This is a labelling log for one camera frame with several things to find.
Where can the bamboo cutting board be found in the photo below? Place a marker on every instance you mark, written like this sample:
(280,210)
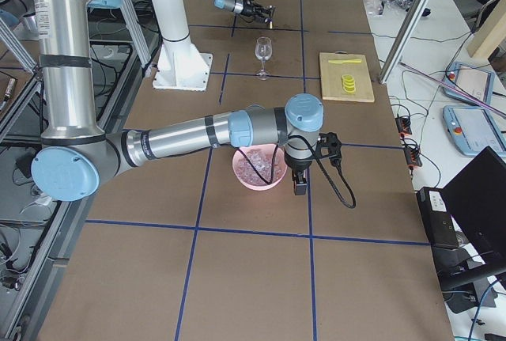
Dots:
(331,78)

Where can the aluminium frame post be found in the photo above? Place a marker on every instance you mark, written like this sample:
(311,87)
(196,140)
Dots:
(405,32)

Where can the near blue teach pendant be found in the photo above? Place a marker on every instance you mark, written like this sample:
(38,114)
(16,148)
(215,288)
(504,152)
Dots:
(472,129)

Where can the clear ice cubes pile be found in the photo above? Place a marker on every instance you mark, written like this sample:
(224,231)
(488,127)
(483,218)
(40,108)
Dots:
(255,167)

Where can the lemon slice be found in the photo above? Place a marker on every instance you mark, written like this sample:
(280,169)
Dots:
(348,85)
(348,77)
(349,90)
(348,80)

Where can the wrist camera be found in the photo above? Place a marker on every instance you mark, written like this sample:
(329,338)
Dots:
(329,147)

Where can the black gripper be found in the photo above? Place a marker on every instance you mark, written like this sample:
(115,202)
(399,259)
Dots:
(248,8)
(298,166)

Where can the metal rod with green tip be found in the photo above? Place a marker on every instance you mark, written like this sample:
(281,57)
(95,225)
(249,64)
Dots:
(454,88)

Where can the clear wine glass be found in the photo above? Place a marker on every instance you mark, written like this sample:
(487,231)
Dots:
(263,52)

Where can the blue teach pendant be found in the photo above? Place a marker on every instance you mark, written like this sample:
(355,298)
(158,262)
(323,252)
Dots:
(472,129)
(476,81)

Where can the yellow plastic knife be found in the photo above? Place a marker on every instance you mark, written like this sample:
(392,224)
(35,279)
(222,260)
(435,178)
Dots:
(344,61)

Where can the far blue teach pendant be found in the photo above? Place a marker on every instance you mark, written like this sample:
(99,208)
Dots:
(476,81)

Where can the black laptop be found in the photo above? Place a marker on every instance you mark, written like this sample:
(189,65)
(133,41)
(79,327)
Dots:
(475,198)

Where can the pink bowl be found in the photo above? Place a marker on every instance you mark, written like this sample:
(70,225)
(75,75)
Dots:
(269,148)

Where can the steel double jigger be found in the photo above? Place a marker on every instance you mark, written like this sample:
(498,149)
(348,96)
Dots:
(269,21)

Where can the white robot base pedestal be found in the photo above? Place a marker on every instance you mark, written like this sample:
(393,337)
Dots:
(180,65)

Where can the black box device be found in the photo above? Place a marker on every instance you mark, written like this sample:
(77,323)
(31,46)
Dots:
(439,227)

